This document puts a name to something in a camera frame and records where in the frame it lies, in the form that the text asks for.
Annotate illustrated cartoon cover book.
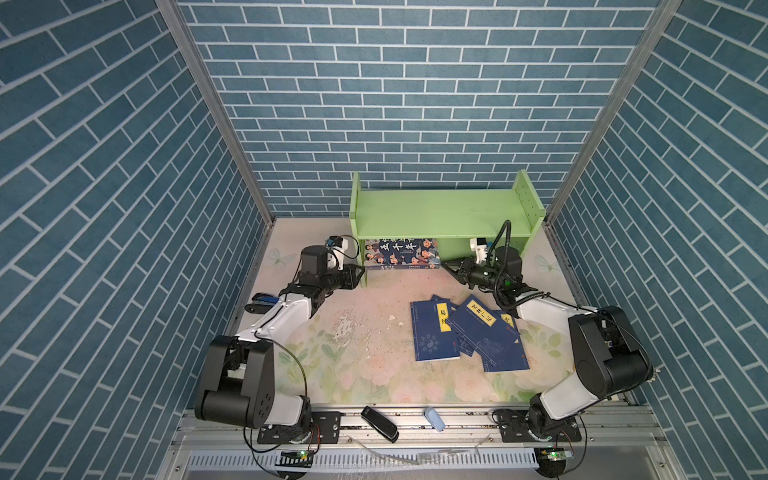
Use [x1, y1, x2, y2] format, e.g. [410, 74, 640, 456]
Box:
[363, 238, 441, 270]

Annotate blue book yellow label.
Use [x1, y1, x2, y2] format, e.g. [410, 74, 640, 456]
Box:
[410, 299, 460, 362]
[447, 296, 497, 363]

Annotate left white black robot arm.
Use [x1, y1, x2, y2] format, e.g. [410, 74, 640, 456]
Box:
[194, 235, 365, 437]

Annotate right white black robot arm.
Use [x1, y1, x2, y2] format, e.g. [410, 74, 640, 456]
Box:
[443, 247, 653, 429]

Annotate green wooden shelf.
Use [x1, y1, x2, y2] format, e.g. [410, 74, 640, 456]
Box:
[349, 170, 546, 262]

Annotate black blue stapler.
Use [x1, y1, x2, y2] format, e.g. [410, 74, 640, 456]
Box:
[244, 292, 279, 315]

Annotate small middle blue book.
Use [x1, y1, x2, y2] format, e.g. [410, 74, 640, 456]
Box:
[457, 338, 474, 357]

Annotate right blue book under pile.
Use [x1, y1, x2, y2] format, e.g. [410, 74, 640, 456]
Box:
[480, 310, 529, 373]

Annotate light blue eraser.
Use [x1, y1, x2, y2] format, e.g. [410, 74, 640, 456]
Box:
[423, 407, 446, 432]

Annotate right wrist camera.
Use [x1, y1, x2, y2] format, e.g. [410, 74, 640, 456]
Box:
[470, 238, 490, 264]

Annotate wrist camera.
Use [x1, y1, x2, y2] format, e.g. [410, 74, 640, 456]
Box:
[470, 238, 490, 264]
[326, 235, 350, 262]

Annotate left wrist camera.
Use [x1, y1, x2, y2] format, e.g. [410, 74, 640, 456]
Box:
[326, 235, 350, 262]

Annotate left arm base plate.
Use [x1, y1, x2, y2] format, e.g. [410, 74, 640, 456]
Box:
[257, 410, 342, 445]

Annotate black remote on rail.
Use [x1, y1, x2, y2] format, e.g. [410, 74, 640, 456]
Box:
[361, 406, 399, 443]

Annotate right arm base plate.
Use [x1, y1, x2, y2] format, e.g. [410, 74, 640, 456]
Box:
[491, 407, 583, 444]

